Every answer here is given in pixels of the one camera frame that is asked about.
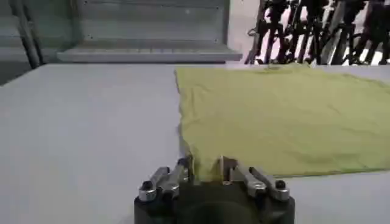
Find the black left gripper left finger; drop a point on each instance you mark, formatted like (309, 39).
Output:
(170, 179)

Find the yellow-green shirt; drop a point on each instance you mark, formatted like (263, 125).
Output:
(274, 121)

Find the white open shelf unit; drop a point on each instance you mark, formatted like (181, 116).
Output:
(146, 36)

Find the black tripod with camera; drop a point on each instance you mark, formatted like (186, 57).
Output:
(269, 30)
(344, 33)
(304, 33)
(376, 30)

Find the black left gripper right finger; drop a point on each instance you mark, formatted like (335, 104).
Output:
(256, 182)

